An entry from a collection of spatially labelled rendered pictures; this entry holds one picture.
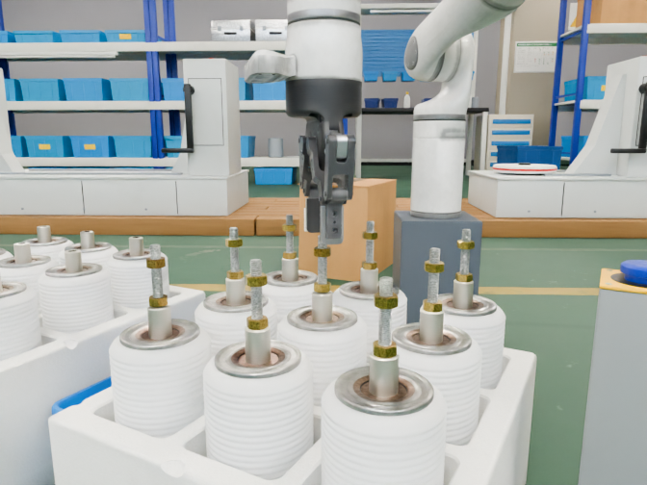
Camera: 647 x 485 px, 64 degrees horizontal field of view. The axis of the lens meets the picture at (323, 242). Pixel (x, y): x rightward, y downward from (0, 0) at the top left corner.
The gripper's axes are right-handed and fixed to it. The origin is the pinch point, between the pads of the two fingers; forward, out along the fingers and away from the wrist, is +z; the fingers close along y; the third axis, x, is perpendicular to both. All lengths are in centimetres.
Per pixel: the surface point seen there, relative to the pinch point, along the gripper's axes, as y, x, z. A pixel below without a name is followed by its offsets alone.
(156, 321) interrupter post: -1.7, 16.9, 8.5
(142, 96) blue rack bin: 490, 56, -48
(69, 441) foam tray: -3.3, 25.1, 18.9
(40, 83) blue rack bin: 515, 150, -60
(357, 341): -3.7, -2.7, 11.6
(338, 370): -4.6, -0.4, 14.0
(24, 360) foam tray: 13.8, 33.4, 17.4
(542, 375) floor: 27, -50, 35
